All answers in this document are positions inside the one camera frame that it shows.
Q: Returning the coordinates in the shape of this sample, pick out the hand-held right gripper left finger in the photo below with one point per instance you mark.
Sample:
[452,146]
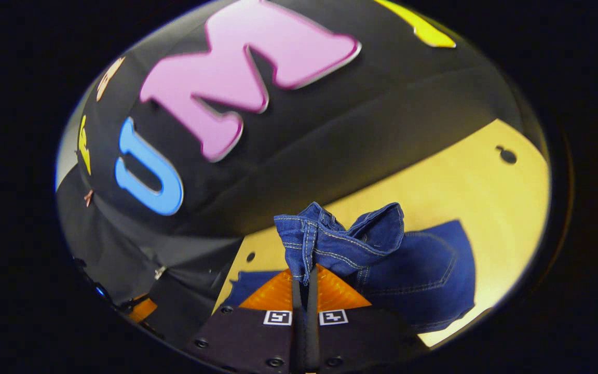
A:
[247,337]

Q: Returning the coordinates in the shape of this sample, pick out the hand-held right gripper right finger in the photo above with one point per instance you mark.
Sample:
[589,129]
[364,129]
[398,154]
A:
[361,332]

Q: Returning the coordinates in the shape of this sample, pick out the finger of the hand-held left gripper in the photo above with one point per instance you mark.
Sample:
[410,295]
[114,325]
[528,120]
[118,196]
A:
[142,309]

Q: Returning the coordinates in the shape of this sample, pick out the blue denim jeans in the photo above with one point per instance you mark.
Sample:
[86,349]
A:
[423,280]

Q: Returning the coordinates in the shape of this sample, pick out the black backdrop cloth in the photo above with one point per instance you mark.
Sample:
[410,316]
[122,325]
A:
[330,135]

